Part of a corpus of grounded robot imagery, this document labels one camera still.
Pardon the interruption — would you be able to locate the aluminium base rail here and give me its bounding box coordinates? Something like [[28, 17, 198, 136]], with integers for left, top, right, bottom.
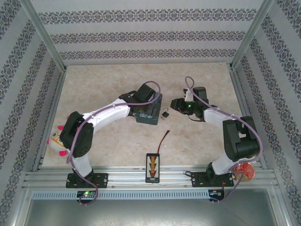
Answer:
[[22, 164, 279, 190]]

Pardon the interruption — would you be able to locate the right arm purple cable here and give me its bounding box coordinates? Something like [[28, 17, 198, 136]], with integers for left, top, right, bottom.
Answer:
[[184, 75, 265, 205]]

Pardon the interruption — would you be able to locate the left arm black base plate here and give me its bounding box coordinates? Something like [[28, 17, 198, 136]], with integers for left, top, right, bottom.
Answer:
[[65, 173, 109, 189]]

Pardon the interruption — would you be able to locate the right controller board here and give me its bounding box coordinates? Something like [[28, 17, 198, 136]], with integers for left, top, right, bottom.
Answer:
[[209, 189, 225, 201]]

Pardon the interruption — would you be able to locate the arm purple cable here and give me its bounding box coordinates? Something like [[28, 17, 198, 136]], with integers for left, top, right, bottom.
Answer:
[[66, 80, 161, 206], [184, 75, 265, 205]]

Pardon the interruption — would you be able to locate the black power distribution board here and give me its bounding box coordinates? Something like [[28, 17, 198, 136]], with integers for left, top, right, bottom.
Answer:
[[145, 153, 161, 184]]

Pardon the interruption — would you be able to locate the red and black wire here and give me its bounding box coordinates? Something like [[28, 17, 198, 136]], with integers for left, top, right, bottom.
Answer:
[[157, 129, 171, 155]]

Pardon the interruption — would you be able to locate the white slotted cable duct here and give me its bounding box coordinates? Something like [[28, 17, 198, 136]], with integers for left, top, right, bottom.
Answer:
[[31, 190, 210, 201]]

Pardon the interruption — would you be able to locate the aluminium corner post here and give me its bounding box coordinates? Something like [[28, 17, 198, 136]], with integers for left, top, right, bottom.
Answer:
[[18, 0, 67, 72], [230, 0, 275, 69]]

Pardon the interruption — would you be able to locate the left controller board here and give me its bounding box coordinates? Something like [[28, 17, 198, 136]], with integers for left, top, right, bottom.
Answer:
[[77, 191, 97, 199]]

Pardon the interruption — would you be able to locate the controller board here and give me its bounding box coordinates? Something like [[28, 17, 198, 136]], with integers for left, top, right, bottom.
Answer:
[[209, 189, 225, 201], [77, 191, 97, 199]]

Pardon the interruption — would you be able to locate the red round tin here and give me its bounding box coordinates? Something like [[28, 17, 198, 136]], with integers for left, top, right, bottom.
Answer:
[[231, 162, 256, 183]]

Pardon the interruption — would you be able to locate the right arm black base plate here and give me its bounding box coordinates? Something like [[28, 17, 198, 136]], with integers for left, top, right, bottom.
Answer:
[[190, 171, 235, 188]]

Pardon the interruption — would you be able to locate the plush toy with glasses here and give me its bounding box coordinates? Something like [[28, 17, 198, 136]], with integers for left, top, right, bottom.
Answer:
[[46, 125, 69, 158]]

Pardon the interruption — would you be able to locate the aluminium side rail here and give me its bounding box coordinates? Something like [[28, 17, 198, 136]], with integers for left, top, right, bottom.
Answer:
[[227, 63, 268, 169], [32, 65, 68, 172]]

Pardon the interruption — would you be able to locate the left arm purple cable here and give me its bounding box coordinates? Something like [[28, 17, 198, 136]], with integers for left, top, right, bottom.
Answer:
[[66, 80, 161, 206]]

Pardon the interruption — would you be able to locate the starry night tin box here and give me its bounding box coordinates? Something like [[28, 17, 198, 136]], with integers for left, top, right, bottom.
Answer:
[[133, 92, 165, 127]]

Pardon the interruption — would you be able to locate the grey metal sheet tray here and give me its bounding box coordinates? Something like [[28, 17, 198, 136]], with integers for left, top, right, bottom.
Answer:
[[22, 188, 289, 226]]

